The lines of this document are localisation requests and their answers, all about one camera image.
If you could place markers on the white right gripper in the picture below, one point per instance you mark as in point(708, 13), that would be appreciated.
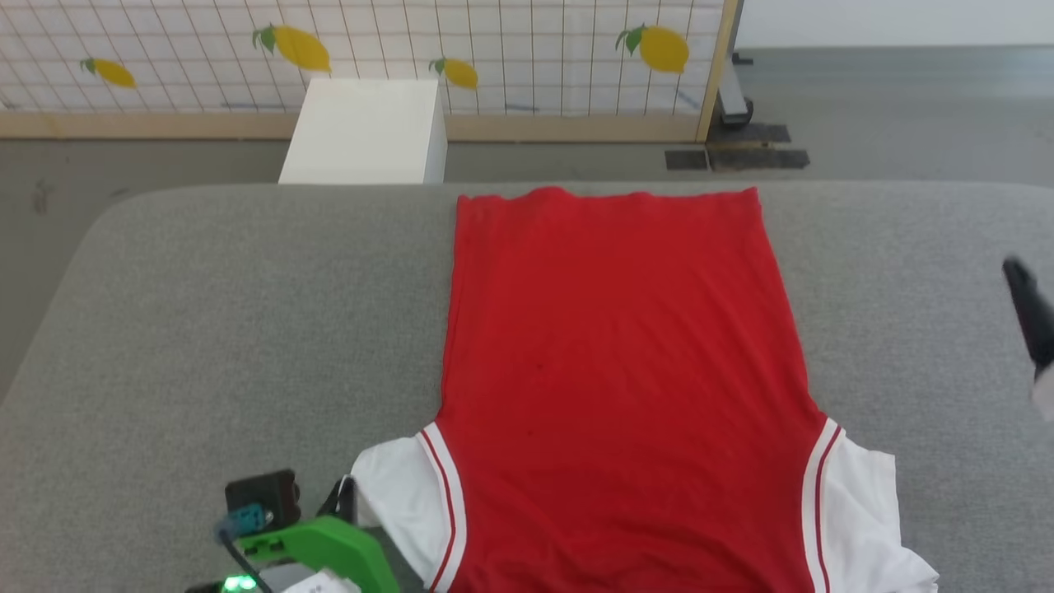
point(1046, 395)

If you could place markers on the grey metal stand foot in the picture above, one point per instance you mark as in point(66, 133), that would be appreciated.
point(733, 103)

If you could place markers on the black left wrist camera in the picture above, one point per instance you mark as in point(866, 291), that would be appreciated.
point(263, 498)

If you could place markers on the small black floor patch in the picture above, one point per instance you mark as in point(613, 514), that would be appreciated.
point(687, 160)

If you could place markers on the lemon-patterned grid screen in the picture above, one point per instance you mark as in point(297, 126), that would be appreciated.
point(535, 128)

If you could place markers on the lemon print grid panel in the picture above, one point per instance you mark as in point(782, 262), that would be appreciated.
point(510, 58)

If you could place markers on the large black floor patch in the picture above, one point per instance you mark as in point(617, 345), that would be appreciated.
point(757, 156)

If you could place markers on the red and white jersey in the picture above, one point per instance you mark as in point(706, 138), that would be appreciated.
point(617, 395)

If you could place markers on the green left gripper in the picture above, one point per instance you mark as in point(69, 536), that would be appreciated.
point(346, 552)

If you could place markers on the white box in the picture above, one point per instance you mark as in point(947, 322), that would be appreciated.
point(366, 132)

